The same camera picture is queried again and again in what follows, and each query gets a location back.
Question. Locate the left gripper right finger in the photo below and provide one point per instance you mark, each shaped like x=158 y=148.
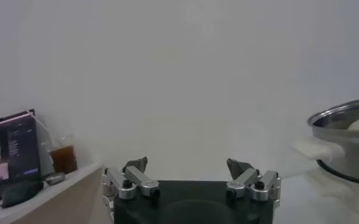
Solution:
x=246 y=179

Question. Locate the black laptop with lit screen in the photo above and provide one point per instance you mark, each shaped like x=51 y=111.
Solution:
x=14 y=146

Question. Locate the grey round earbud case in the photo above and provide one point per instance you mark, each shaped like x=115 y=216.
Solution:
x=55 y=178

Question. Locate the cream electric cooker pot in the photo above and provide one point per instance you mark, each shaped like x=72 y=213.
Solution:
x=350 y=198

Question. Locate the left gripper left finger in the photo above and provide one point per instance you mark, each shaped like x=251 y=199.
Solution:
x=142 y=181

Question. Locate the plastic cup of brown drink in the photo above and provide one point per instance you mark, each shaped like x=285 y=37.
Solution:
x=64 y=159

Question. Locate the stainless steel steamer basket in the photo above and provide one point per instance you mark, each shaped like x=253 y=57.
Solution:
x=350 y=152

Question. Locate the white side desk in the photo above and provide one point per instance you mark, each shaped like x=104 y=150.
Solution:
x=49 y=191

